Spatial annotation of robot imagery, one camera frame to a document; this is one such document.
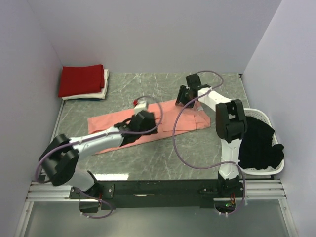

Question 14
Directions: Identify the pink t-shirt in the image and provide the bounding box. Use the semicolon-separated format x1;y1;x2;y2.
87;100;211;153

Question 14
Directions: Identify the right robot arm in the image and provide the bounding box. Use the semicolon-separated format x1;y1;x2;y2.
172;71;247;197

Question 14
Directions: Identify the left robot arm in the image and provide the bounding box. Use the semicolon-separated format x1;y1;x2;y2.
39;110;158;198

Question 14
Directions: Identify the folded white t-shirt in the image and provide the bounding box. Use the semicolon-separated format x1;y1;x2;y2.
62;69;109;101

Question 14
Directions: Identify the folded blue t-shirt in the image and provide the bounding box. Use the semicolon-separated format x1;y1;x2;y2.
77;98;103;101

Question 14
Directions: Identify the white plastic laundry basket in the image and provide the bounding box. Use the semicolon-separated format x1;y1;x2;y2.
241;108;285;176

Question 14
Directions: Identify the folded red t-shirt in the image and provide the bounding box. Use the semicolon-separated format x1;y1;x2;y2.
58;64;105;97

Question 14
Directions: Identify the black base beam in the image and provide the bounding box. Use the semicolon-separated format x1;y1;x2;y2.
69;179;246;213

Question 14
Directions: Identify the black t-shirt in basket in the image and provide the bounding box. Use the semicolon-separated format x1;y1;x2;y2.
239;117;284;170

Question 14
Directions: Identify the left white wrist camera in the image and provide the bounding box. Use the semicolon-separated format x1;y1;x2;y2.
133;99;149;115

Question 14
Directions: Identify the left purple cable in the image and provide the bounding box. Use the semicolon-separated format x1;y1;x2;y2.
34;95;164;220

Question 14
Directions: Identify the purple cable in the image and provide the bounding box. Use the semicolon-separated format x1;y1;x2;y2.
171;70;247;217
34;95;164;220

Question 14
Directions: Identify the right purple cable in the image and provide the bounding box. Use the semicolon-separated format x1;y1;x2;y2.
171;70;247;217

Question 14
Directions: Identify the aluminium frame rail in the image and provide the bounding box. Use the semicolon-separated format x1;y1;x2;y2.
13;181;72;237

